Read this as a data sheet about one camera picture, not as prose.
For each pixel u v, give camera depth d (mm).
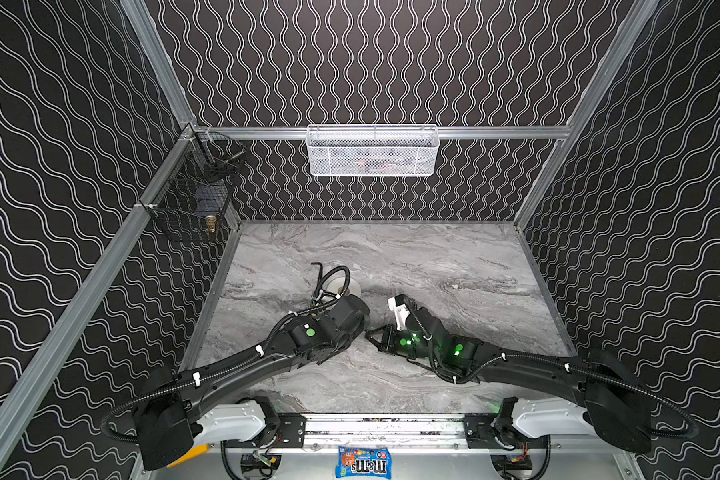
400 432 758
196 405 410
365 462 689
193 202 904
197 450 712
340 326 566
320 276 1028
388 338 664
